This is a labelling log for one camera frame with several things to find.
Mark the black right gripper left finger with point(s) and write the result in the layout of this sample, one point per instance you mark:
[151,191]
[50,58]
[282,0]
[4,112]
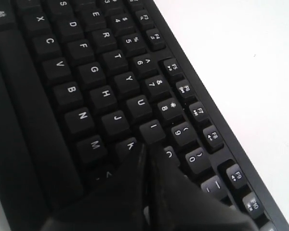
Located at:
[115,205]

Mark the black acer keyboard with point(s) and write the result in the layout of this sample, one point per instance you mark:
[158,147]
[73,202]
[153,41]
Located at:
[81,83]

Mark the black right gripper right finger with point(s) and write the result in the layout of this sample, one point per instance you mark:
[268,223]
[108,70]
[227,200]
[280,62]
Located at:
[177,204]

